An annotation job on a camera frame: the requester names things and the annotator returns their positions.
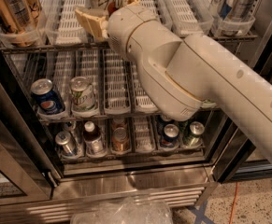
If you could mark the glass fridge door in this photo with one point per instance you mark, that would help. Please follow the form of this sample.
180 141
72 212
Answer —
26 160

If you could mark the dark bottle white cap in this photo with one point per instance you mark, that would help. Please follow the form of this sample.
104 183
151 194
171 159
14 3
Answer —
93 138

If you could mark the silver can bottom shelf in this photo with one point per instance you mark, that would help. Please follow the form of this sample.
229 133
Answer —
65 140

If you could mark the green soda can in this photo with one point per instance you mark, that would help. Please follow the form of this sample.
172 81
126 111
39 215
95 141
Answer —
208 104

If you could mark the blue silver tall can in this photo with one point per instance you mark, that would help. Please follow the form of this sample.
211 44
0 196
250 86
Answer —
231 17

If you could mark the dark blue can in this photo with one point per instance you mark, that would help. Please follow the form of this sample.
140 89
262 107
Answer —
169 136

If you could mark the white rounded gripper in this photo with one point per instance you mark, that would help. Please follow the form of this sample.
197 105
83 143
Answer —
123 27

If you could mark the blue pepsi can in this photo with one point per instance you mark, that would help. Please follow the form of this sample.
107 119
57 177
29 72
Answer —
47 96

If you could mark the clear plastic bag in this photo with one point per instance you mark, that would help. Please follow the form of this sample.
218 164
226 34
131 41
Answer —
126 212

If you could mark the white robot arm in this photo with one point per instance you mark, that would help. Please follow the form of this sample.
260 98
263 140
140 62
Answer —
179 74

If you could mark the stainless steel fridge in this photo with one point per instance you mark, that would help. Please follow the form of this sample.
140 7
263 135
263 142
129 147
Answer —
181 177

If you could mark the copper brown can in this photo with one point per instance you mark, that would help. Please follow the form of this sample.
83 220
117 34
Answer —
120 139

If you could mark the white green 7up can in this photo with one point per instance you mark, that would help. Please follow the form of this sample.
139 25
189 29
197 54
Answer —
82 94

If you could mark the gold can top shelf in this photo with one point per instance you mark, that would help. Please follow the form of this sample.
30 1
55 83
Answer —
19 19

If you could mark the blue tape cross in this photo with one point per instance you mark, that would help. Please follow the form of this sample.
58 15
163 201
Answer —
200 214

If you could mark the green can bottom shelf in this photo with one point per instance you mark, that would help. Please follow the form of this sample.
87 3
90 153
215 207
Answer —
193 135

